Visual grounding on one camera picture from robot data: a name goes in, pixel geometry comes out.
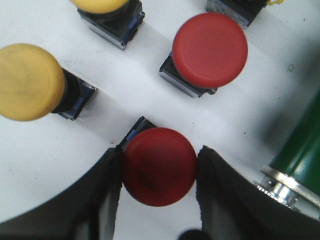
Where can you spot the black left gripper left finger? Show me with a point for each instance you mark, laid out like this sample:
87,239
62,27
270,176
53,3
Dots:
84,211

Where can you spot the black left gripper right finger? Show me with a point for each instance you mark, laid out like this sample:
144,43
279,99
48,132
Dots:
232,208

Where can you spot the red mushroom push button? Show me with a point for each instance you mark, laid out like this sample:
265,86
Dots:
242,11
159,165
209,51

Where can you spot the yellow mushroom push button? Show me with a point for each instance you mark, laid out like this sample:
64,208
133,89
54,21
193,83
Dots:
115,20
33,84

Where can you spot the green conveyor belt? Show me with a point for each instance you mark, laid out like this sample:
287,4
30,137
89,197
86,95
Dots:
292,178

